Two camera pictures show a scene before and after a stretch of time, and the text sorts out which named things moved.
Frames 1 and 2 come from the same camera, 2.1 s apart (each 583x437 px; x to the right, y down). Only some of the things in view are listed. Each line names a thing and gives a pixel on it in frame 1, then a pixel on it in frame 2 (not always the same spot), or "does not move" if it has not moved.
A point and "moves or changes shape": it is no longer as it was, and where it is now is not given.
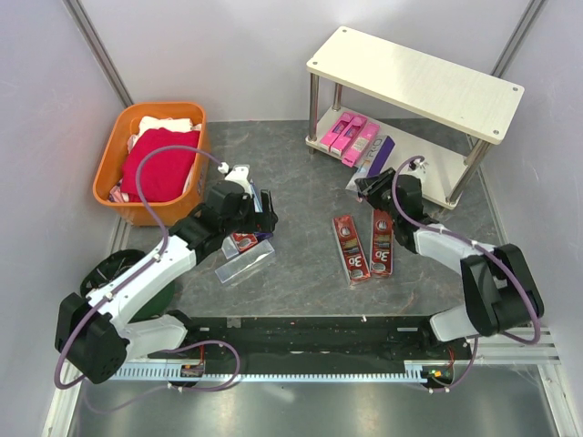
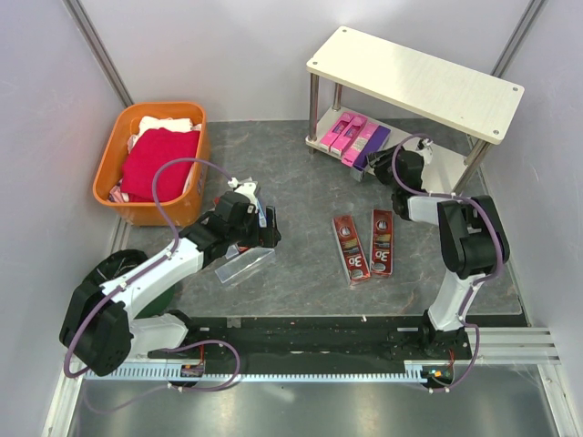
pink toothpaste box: (341, 143) does not move
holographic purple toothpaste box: (373, 160) moves or changes shape
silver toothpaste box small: (229, 248) does not move
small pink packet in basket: (116, 195) does not move
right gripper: (370, 187) → (379, 160)
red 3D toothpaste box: (383, 237) does not move
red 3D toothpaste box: (352, 252) does not move
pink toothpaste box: (333, 132) does not move
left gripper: (263, 221) → (264, 237)
